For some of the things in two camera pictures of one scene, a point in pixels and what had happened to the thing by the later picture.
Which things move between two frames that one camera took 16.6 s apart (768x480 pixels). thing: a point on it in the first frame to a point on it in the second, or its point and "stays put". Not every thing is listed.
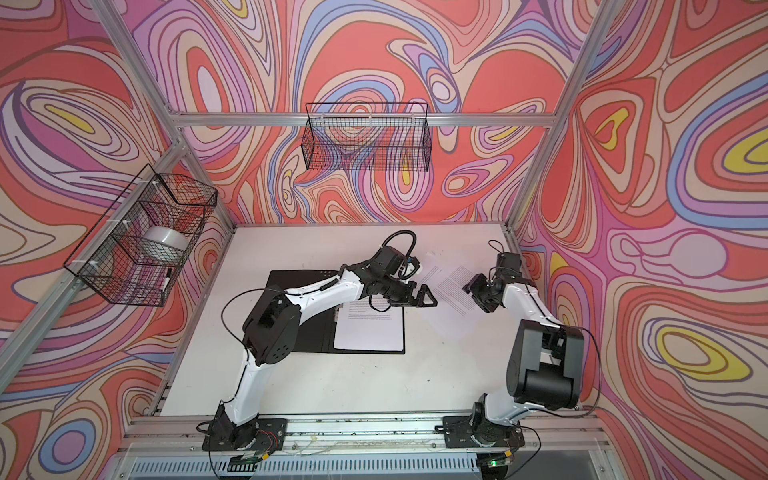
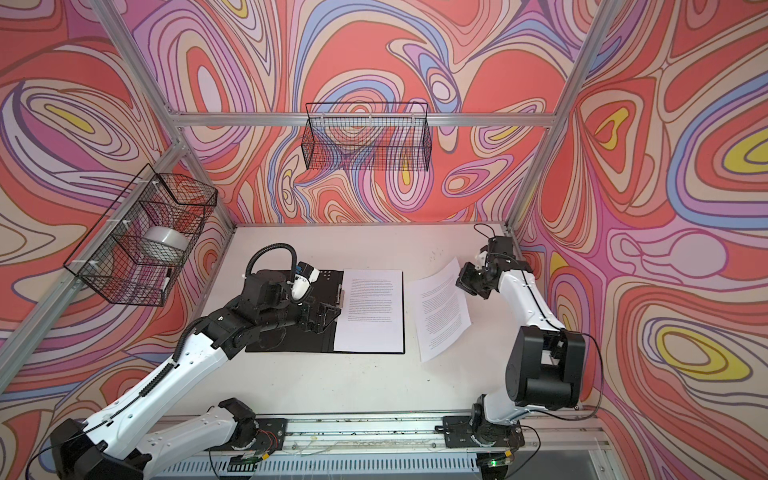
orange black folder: (316, 332) stays put
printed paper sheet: (455, 289) to (370, 319)
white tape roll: (165, 243) stays put
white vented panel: (373, 467) stays put
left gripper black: (412, 301) to (322, 326)
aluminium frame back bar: (359, 118) stays put
